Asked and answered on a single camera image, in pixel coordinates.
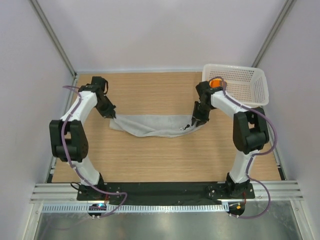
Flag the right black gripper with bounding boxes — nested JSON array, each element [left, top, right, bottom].
[[191, 101, 214, 127]]

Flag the orange grey giraffe towel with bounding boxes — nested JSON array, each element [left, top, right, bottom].
[[208, 78, 225, 88]]

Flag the grey cloth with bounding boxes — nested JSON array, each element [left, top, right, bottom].
[[109, 114, 201, 138]]

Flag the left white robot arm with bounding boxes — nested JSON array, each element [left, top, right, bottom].
[[49, 76, 116, 200]]

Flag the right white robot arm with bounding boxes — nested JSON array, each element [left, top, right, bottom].
[[191, 77, 270, 198]]

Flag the white perforated plastic basket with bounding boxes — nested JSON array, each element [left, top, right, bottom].
[[202, 63, 269, 107]]

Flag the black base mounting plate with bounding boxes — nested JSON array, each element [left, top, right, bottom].
[[77, 181, 256, 206]]

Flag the left aluminium frame post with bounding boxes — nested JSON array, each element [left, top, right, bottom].
[[29, 0, 77, 79]]

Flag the aluminium frame post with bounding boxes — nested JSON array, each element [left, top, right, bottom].
[[251, 0, 297, 68], [29, 0, 77, 79]]

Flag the white slotted cable duct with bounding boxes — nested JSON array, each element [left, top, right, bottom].
[[42, 203, 229, 214]]

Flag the aluminium rail front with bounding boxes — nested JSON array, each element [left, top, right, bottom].
[[29, 180, 304, 203]]

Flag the right aluminium frame post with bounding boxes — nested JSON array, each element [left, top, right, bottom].
[[251, 0, 297, 68]]

